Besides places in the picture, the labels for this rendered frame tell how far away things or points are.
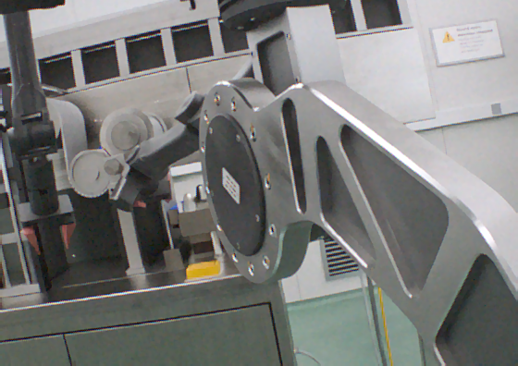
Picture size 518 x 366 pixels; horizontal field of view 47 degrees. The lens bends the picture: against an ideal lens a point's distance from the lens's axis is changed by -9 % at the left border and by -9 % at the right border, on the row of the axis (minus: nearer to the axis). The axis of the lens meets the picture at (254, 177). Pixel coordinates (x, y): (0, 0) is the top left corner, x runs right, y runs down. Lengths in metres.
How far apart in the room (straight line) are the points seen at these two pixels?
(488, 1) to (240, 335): 3.67
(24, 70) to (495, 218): 0.91
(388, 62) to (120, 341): 1.17
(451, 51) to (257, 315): 3.36
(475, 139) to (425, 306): 4.20
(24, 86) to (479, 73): 3.83
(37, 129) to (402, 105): 1.25
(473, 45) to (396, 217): 4.22
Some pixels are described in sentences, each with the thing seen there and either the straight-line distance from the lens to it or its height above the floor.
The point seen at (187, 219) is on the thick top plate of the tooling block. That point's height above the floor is 1.01.
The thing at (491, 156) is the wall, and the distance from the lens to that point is 4.62.
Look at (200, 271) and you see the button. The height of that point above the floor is 0.92.
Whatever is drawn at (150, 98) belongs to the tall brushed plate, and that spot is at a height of 1.36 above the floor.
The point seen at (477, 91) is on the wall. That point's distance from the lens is 4.59.
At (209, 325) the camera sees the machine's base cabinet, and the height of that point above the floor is 0.79.
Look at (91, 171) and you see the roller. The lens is 1.73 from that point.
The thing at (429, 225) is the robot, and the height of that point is 1.10.
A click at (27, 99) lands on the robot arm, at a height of 1.32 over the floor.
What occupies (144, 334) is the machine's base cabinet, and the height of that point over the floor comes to 0.79.
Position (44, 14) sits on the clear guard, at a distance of 2.12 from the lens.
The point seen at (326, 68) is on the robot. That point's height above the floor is 1.23.
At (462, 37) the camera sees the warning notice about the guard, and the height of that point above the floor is 1.64.
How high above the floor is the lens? 1.17
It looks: 3 degrees down
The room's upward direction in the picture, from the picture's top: 11 degrees counter-clockwise
